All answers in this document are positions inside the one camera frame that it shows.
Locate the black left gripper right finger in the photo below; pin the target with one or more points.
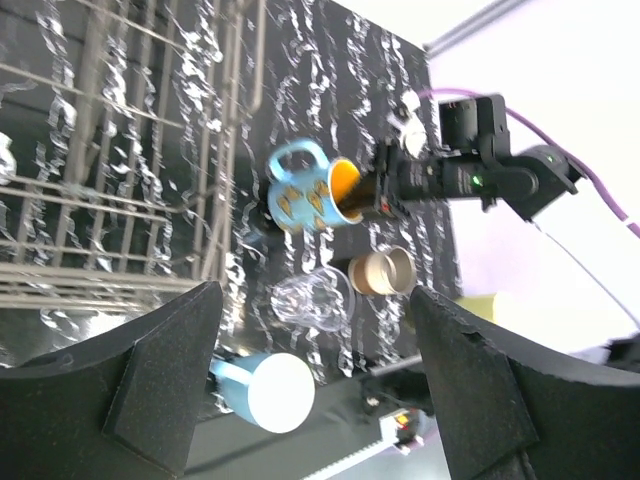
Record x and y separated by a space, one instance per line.
509 408

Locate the black marble pattern mat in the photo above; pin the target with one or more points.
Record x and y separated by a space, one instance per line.
330 76

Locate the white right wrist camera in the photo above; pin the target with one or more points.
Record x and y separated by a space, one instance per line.
406 124

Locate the clear glass cup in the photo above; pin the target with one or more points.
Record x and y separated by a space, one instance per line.
323 299

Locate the blue butterfly mug orange inside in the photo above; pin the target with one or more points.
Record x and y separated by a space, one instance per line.
308 198

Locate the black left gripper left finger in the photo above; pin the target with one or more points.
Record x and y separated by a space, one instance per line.
120 405

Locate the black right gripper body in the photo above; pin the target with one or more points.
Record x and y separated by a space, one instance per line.
401 181

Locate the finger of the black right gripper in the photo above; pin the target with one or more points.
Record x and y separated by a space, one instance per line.
365 196

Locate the grey wire dish rack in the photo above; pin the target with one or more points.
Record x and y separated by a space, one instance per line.
119 122

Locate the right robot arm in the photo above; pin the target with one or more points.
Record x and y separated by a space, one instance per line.
528 182

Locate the blue mug cream inside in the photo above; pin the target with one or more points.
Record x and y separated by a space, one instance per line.
275 392

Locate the brown metal cup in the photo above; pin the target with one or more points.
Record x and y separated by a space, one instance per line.
388 272

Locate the paper cup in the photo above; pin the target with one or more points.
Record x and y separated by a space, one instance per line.
499 308

